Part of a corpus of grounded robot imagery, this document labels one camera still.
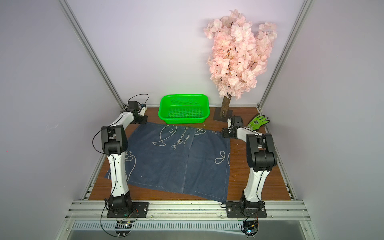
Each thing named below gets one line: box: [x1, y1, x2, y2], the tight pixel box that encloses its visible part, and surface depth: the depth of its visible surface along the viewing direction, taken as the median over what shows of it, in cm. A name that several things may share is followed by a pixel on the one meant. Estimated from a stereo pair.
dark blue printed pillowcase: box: [104, 122, 231, 202], surface depth 92 cm
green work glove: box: [247, 114, 271, 131], surface depth 112 cm
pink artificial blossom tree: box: [203, 9, 277, 122], surface depth 72 cm
